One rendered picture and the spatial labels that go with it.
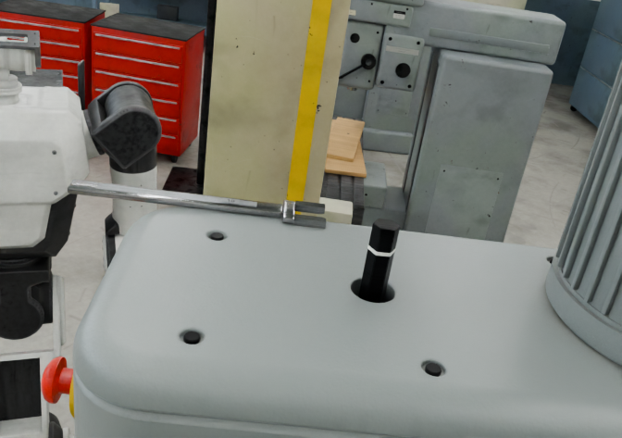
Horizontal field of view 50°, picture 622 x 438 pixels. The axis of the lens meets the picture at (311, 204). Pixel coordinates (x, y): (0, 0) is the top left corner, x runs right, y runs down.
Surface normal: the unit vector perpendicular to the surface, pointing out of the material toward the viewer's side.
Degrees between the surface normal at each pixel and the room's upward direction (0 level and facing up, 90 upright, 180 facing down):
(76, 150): 85
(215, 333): 0
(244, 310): 0
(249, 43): 90
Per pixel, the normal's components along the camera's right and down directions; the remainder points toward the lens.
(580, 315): -0.93, 0.04
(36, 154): 0.32, 0.45
